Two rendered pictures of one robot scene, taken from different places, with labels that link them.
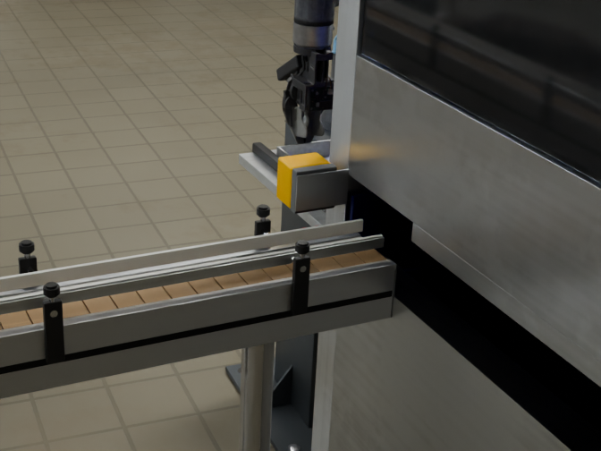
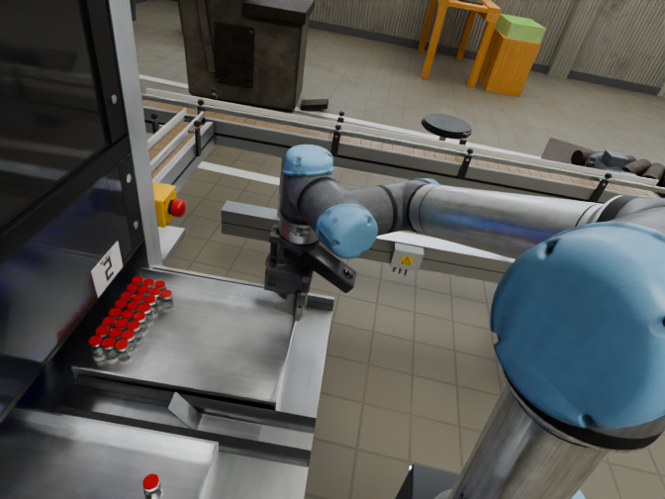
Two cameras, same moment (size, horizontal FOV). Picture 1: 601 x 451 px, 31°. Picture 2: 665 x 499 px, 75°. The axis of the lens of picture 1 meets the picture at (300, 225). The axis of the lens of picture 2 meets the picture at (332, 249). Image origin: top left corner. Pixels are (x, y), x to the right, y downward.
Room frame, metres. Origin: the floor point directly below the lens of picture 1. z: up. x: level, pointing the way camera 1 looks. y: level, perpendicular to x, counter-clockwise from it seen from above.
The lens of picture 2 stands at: (2.34, -0.52, 1.55)
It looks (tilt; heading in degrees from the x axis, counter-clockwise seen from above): 37 degrees down; 117
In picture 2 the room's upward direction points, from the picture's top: 10 degrees clockwise
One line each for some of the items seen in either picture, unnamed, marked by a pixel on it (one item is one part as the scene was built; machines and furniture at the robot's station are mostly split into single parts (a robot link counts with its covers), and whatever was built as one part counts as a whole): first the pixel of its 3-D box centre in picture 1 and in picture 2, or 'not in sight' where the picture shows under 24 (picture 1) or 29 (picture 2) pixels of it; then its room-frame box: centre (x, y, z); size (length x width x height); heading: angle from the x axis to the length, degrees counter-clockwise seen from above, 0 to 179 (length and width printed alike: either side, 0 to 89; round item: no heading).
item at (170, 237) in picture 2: not in sight; (146, 241); (1.57, -0.01, 0.87); 0.14 x 0.13 x 0.02; 27
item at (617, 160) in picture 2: not in sight; (612, 173); (2.50, 1.47, 0.90); 0.28 x 0.12 x 0.14; 117
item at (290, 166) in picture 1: (305, 182); (155, 204); (1.62, 0.00, 0.99); 0.08 x 0.07 x 0.07; 27
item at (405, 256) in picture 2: not in sight; (406, 256); (1.95, 0.89, 0.50); 0.12 x 0.05 x 0.09; 27
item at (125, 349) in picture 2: not in sight; (143, 320); (1.80, -0.19, 0.90); 0.18 x 0.02 x 0.05; 118
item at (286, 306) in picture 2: (316, 127); (289, 307); (2.01, -0.02, 0.95); 0.06 x 0.03 x 0.09; 27
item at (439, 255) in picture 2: not in sight; (410, 250); (1.94, 0.96, 0.49); 1.60 x 0.08 x 0.12; 27
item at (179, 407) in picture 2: not in sight; (216, 417); (2.05, -0.25, 0.91); 0.14 x 0.03 x 0.06; 28
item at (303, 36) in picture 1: (314, 33); (301, 225); (2.01, -0.01, 1.14); 0.08 x 0.08 x 0.05
